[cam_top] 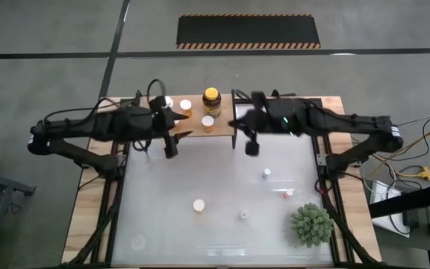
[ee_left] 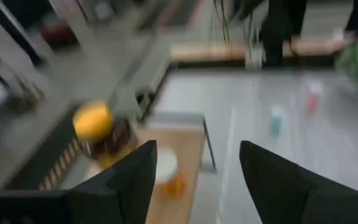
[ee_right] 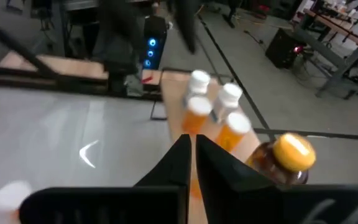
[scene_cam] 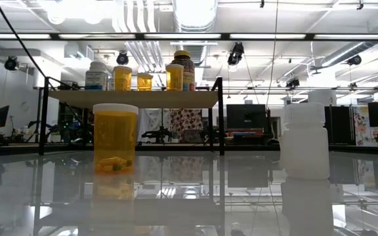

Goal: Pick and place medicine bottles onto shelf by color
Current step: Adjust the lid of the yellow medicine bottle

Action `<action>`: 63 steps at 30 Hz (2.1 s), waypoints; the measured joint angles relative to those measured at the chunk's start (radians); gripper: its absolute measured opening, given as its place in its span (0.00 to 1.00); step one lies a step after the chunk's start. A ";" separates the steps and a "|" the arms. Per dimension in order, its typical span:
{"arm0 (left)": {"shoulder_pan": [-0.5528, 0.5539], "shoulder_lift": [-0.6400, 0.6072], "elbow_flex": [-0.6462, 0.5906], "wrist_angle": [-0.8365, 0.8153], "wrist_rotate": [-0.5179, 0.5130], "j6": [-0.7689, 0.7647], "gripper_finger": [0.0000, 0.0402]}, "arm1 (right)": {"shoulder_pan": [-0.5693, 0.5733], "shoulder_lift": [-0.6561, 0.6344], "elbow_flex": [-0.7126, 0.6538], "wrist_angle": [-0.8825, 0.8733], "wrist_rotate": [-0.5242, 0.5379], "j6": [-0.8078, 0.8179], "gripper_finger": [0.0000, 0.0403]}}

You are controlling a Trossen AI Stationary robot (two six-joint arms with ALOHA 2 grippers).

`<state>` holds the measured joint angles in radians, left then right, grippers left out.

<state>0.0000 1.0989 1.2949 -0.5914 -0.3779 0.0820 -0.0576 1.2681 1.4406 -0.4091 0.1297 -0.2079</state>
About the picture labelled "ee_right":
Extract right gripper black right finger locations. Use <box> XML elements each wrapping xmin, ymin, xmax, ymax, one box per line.
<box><xmin>196</xmin><ymin>134</ymin><xmax>358</xmax><ymax>224</ymax></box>

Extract black speaker red light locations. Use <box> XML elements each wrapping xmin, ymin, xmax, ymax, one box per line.
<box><xmin>265</xmin><ymin>27</ymin><xmax>307</xmax><ymax>70</ymax></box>

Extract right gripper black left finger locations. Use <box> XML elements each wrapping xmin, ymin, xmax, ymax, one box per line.
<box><xmin>19</xmin><ymin>133</ymin><xmax>193</xmax><ymax>224</ymax></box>

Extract small white pill bottle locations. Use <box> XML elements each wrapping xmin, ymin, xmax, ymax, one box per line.
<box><xmin>213</xmin><ymin>82</ymin><xmax>244</xmax><ymax>121</ymax></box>

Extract black computer blue lights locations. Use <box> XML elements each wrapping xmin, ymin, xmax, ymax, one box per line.
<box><xmin>143</xmin><ymin>15</ymin><xmax>168</xmax><ymax>71</ymax></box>

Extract small amber vial white cap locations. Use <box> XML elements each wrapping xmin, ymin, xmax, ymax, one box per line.
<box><xmin>0</xmin><ymin>180</ymin><xmax>34</xmax><ymax>224</ymax></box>

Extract grey metal wooden-top desk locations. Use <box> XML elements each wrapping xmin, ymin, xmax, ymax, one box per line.
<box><xmin>293</xmin><ymin>7</ymin><xmax>358</xmax><ymax>100</ymax></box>

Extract brown bottle yellow cap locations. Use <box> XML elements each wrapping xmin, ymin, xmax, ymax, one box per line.
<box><xmin>244</xmin><ymin>133</ymin><xmax>317</xmax><ymax>187</ymax></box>

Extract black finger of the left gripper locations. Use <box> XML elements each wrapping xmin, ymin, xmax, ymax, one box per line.
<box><xmin>166</xmin><ymin>0</ymin><xmax>198</xmax><ymax>54</ymax></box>

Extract black metal table frame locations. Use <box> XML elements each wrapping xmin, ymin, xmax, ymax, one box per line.
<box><xmin>0</xmin><ymin>11</ymin><xmax>164</xmax><ymax>102</ymax></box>

